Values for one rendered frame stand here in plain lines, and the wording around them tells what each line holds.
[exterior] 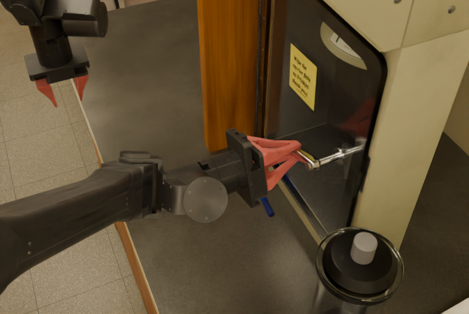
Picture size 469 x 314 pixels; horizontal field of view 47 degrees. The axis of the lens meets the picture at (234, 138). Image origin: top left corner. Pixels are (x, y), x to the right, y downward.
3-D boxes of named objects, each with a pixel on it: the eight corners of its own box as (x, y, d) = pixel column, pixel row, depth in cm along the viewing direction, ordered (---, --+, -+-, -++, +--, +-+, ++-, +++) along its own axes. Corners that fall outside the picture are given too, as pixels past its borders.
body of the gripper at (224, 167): (255, 141, 72) (204, 158, 70) (264, 205, 77) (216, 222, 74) (236, 125, 78) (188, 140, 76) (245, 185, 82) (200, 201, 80)
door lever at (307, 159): (312, 142, 84) (310, 128, 83) (346, 167, 76) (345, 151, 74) (281, 153, 82) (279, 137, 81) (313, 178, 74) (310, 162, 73)
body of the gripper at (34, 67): (91, 70, 95) (82, 33, 90) (31, 84, 92) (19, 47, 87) (83, 50, 99) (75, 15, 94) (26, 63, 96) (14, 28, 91)
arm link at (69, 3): (17, -44, 82) (4, 4, 79) (91, -42, 81) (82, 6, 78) (45, 3, 93) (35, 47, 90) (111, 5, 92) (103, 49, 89)
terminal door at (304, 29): (259, 141, 108) (269, -51, 80) (341, 262, 88) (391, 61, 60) (256, 143, 108) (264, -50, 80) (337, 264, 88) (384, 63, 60)
